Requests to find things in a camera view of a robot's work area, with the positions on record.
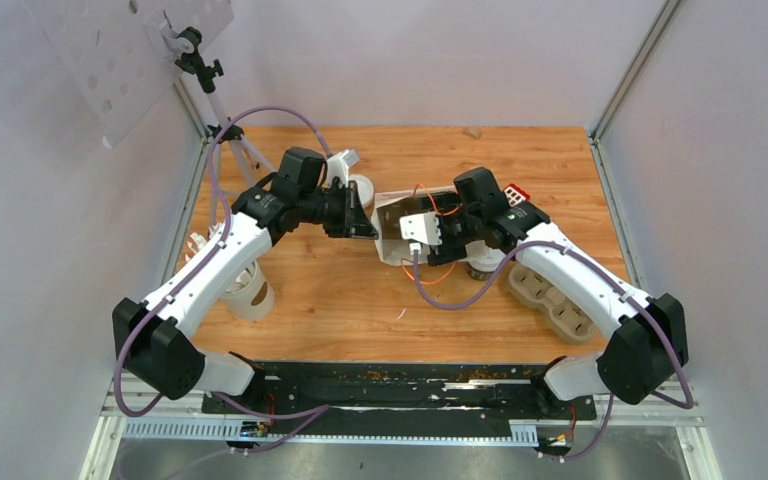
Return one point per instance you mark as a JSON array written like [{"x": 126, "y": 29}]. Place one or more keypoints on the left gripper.
[{"x": 354, "y": 222}]

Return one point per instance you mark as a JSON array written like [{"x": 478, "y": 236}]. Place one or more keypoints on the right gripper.
[{"x": 448, "y": 250}]

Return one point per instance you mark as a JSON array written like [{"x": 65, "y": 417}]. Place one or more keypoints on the paper bag with orange handles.
[{"x": 389, "y": 207}]

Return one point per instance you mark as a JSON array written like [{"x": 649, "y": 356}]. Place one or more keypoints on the white coffee lid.
[{"x": 483, "y": 258}]

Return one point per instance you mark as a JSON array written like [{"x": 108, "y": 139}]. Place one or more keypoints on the dark coffee cup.
[{"x": 479, "y": 274}]

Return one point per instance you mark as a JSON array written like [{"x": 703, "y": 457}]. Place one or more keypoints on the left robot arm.
[{"x": 153, "y": 335}]

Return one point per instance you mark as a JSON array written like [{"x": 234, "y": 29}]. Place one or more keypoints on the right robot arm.
[{"x": 647, "y": 347}]

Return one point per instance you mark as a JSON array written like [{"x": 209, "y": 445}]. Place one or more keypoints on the white lid stack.
[{"x": 364, "y": 188}]

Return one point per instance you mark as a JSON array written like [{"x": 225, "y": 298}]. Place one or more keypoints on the red box with white grid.
[{"x": 515, "y": 195}]

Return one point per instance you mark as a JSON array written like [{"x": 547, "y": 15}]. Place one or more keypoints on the white cup with paper sleeves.
[{"x": 244, "y": 290}]

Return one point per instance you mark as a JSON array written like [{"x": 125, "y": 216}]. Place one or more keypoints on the cardboard cup carrier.
[{"x": 561, "y": 315}]

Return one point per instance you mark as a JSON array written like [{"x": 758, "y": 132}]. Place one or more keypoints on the grey tripod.
[{"x": 190, "y": 60}]

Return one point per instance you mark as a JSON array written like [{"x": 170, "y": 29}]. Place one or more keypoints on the white perforated panel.
[{"x": 122, "y": 53}]

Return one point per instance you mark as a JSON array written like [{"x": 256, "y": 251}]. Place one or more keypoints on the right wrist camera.
[{"x": 422, "y": 228}]

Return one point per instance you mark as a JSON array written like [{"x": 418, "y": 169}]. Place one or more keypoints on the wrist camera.
[
  {"x": 422, "y": 228},
  {"x": 338, "y": 167}
]

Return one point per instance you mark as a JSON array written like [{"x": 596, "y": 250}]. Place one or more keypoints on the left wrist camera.
[{"x": 338, "y": 167}]

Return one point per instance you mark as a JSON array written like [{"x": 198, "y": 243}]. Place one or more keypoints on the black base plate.
[{"x": 424, "y": 400}]

